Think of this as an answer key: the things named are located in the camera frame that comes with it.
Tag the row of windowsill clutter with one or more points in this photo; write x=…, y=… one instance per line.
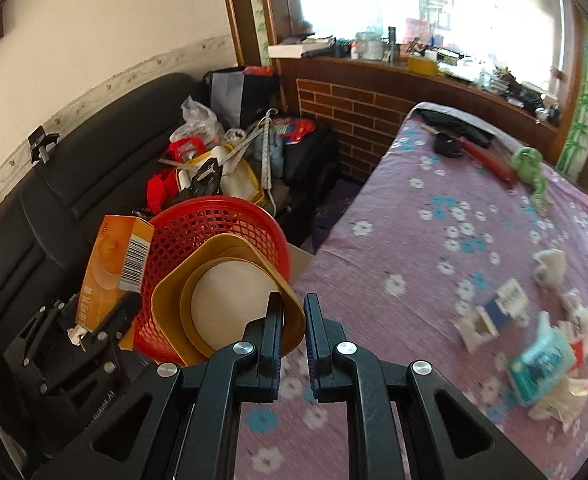
x=503, y=82

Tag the red blue printed bag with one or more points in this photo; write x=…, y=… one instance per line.
x=294, y=130

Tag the green cloth toy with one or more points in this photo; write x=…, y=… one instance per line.
x=528, y=165

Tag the brown cardboard box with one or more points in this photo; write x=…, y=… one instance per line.
x=300, y=261

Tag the small black case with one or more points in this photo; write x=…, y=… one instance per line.
x=447, y=146

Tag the red folded umbrella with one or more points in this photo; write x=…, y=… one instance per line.
x=488, y=160

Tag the metal folding hanger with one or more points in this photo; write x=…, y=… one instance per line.
x=265, y=160

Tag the clear plastic bag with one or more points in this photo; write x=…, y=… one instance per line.
x=196, y=120

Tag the green white packet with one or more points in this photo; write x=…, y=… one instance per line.
x=541, y=360

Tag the black clip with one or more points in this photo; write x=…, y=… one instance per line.
x=41, y=145

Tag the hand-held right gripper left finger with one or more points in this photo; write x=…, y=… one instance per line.
x=275, y=340

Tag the blue white small carton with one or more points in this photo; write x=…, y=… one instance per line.
x=493, y=310

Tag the red plastic mesh basket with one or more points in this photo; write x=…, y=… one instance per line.
x=189, y=230

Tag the brick pattern panel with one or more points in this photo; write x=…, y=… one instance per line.
x=353, y=110

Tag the wooden windowsill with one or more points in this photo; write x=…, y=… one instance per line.
x=373, y=67

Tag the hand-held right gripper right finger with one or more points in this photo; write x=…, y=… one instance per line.
x=315, y=350

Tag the yellow white bag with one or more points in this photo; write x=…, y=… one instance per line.
x=241, y=180

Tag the white book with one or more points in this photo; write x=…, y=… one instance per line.
x=294, y=49

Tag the red cloth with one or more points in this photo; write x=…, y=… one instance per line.
x=160, y=190

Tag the black leather sofa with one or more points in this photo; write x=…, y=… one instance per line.
x=99, y=150

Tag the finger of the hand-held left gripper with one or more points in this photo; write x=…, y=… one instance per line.
x=56, y=310
x=124, y=312

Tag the window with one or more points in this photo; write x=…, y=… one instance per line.
x=423, y=0

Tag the white crumpled tissue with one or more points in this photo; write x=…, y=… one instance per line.
x=548, y=267
x=581, y=317
x=558, y=402

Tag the yellow box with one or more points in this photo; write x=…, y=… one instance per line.
x=422, y=66

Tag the black suitcase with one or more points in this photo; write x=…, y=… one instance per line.
x=309, y=175

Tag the orange carton box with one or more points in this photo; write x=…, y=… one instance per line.
x=109, y=260

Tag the long black pouch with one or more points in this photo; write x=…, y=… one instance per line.
x=461, y=127

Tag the red white package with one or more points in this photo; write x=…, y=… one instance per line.
x=186, y=150

